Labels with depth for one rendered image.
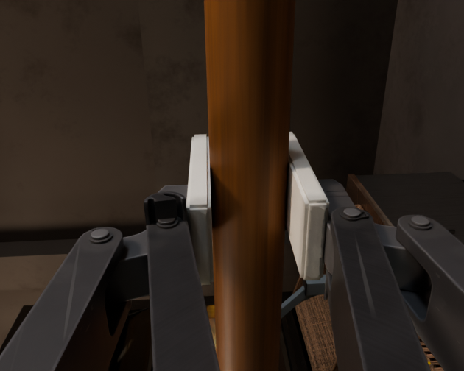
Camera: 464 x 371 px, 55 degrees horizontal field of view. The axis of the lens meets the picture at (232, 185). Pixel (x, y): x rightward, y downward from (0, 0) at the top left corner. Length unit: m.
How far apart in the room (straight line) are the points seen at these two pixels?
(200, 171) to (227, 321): 0.07
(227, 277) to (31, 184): 3.34
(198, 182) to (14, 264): 3.54
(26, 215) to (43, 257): 0.34
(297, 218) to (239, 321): 0.06
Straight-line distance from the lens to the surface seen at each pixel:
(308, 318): 2.02
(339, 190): 0.17
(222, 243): 0.18
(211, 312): 2.16
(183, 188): 0.17
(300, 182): 0.15
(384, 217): 1.77
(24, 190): 3.54
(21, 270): 3.69
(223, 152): 0.16
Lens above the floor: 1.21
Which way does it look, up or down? 3 degrees down
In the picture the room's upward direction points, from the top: 92 degrees counter-clockwise
